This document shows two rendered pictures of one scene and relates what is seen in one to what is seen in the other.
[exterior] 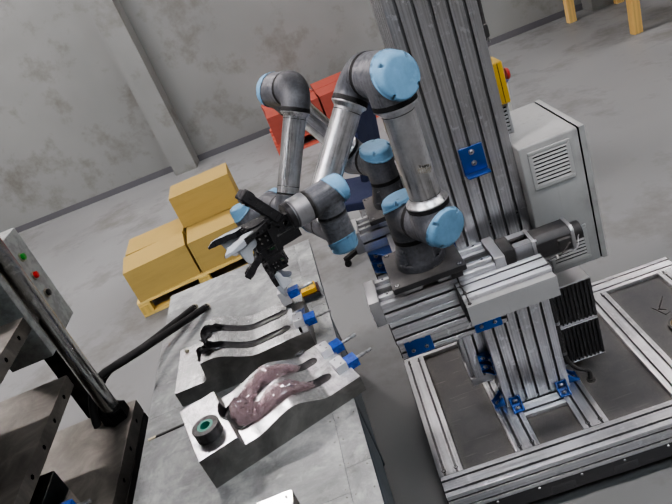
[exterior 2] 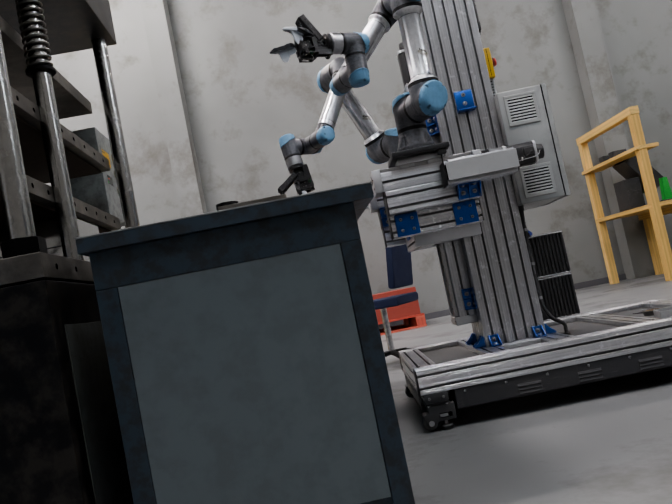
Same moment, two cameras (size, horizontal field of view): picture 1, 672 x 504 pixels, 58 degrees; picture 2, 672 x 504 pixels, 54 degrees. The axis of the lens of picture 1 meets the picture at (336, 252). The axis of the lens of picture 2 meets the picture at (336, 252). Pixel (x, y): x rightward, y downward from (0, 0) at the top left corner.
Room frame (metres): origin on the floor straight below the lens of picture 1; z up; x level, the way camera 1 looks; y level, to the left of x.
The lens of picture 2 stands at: (-0.96, 0.38, 0.55)
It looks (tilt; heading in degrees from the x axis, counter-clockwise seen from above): 4 degrees up; 355
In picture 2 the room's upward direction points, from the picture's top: 11 degrees counter-clockwise
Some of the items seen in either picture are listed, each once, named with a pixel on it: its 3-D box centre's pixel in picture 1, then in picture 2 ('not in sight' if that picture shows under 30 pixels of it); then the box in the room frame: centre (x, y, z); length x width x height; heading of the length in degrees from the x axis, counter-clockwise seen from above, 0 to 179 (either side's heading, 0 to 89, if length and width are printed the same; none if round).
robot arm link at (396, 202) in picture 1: (406, 213); (409, 111); (1.58, -0.23, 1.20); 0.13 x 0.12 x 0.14; 20
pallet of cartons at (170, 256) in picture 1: (188, 235); not in sight; (4.58, 1.04, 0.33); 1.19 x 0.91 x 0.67; 84
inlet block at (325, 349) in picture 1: (338, 344); not in sight; (1.60, 0.11, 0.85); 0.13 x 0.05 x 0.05; 106
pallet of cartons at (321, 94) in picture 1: (320, 109); (363, 316); (7.13, -0.49, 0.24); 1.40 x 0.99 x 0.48; 85
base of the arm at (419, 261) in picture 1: (416, 246); (414, 140); (1.58, -0.23, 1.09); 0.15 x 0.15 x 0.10
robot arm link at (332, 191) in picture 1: (325, 196); (352, 44); (1.37, -0.03, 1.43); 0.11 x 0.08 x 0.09; 110
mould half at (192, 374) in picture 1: (241, 342); not in sight; (1.83, 0.43, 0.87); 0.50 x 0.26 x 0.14; 89
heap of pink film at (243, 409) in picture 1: (266, 388); not in sight; (1.48, 0.35, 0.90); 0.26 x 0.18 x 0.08; 106
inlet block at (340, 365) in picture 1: (353, 359); not in sight; (1.50, 0.08, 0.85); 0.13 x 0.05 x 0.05; 106
